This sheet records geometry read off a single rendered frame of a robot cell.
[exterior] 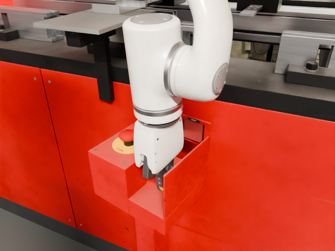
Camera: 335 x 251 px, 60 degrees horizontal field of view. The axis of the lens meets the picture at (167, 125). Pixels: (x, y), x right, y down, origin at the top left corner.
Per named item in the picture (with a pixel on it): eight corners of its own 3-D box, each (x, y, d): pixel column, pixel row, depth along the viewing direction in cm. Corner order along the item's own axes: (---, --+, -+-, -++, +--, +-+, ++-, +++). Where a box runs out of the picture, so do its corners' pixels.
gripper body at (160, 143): (158, 92, 55) (162, 139, 61) (121, 116, 48) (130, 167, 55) (192, 102, 51) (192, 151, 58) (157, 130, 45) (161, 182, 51)
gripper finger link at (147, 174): (149, 135, 51) (164, 140, 56) (133, 177, 51) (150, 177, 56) (154, 137, 51) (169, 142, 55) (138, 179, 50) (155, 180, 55)
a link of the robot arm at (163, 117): (154, 82, 54) (155, 96, 56) (121, 103, 48) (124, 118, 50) (193, 93, 50) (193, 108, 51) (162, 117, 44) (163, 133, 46)
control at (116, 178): (94, 193, 66) (83, 126, 57) (140, 159, 78) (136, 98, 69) (165, 236, 56) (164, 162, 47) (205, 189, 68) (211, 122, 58)
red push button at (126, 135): (115, 147, 62) (114, 133, 61) (128, 139, 65) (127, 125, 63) (129, 154, 60) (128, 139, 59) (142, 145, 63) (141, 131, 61)
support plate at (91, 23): (33, 27, 66) (32, 22, 65) (101, 10, 87) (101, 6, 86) (98, 35, 60) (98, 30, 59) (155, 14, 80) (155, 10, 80)
